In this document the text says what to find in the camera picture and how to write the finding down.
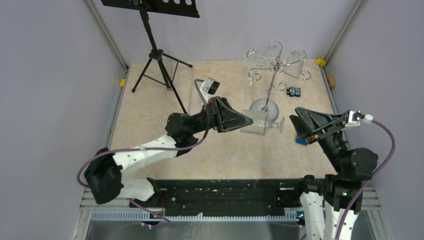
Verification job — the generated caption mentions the black music stand tripod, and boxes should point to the black music stand tripod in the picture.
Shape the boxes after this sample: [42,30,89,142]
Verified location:
[102,0,200,114]

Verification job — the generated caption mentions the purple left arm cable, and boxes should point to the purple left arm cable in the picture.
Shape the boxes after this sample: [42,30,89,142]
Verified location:
[76,78,213,229]

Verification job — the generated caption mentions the blue orange toy truck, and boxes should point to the blue orange toy truck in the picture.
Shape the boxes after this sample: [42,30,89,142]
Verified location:
[295,135,309,146]

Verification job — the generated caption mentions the yellow corner clamp right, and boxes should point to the yellow corner clamp right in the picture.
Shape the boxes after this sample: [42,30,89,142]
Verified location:
[315,58,327,67]

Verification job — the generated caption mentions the yellow clamp left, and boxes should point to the yellow clamp left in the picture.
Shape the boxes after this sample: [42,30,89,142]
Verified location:
[119,78,126,88]

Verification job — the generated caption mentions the chrome wine glass rack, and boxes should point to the chrome wine glass rack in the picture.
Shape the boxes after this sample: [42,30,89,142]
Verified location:
[246,40,313,122]

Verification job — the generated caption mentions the ribbed clear wine glass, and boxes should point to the ribbed clear wine glass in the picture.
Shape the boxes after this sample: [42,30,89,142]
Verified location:
[239,109,285,136]

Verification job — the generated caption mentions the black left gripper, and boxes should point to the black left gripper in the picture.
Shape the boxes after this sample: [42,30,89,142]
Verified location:
[188,95,253,135]

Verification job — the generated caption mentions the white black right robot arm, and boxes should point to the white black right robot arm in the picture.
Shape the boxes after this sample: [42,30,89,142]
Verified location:
[289,107,379,240]

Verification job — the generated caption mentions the left rear wine glass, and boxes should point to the left rear wine glass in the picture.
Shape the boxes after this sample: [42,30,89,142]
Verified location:
[263,40,282,62]

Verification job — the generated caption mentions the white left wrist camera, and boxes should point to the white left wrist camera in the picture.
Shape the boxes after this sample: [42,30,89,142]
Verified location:
[200,77,220,102]

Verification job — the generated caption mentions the blue owl eraser toy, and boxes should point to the blue owl eraser toy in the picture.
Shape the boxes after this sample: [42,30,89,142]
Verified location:
[286,86,302,98]

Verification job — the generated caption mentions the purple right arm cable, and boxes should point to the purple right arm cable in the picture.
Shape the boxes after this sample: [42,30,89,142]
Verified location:
[299,119,397,240]

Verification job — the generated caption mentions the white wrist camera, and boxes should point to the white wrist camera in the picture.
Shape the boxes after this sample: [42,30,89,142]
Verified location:
[200,77,220,102]
[345,110,374,128]

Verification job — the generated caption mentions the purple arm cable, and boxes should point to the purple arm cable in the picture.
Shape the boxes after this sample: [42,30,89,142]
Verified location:
[299,119,397,240]
[76,78,213,229]

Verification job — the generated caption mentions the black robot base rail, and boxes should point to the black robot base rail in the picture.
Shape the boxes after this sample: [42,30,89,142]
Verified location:
[129,175,324,217]

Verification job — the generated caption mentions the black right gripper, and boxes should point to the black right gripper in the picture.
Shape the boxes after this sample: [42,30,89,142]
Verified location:
[289,105,349,172]

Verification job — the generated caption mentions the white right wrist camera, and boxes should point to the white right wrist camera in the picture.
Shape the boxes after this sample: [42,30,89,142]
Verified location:
[345,110,374,128]

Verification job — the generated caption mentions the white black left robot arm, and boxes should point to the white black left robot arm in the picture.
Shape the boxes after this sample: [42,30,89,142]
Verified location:
[78,96,253,207]

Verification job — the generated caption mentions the wooden block at wall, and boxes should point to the wooden block at wall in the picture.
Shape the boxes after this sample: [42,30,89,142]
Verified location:
[326,72,337,89]

